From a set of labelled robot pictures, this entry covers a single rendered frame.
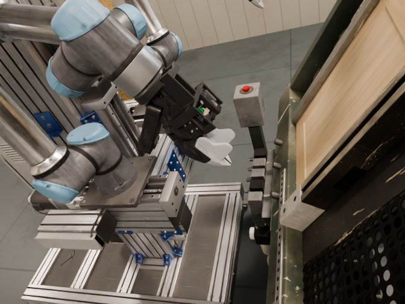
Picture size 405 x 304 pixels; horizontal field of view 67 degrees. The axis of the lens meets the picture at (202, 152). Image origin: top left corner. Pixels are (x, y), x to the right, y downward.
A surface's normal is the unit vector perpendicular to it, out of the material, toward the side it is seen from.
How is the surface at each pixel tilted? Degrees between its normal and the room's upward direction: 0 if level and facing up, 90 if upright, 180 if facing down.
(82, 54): 96
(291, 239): 32
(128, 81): 85
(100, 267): 0
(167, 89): 90
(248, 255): 0
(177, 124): 90
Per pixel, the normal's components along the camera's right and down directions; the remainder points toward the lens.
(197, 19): -0.20, 0.69
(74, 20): 0.12, 0.40
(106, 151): 0.87, 0.14
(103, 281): -0.29, -0.72
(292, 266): 0.25, -0.64
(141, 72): 0.37, 0.20
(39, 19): -0.37, -0.01
